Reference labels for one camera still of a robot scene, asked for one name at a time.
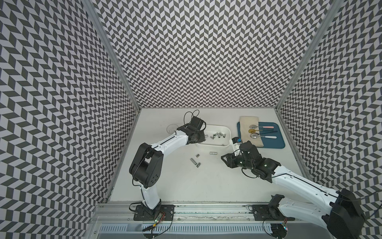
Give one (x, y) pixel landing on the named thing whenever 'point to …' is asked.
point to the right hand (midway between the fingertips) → (224, 160)
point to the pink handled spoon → (253, 126)
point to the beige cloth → (245, 121)
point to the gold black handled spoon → (252, 131)
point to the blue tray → (278, 143)
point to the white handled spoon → (255, 136)
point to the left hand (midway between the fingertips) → (200, 138)
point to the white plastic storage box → (216, 135)
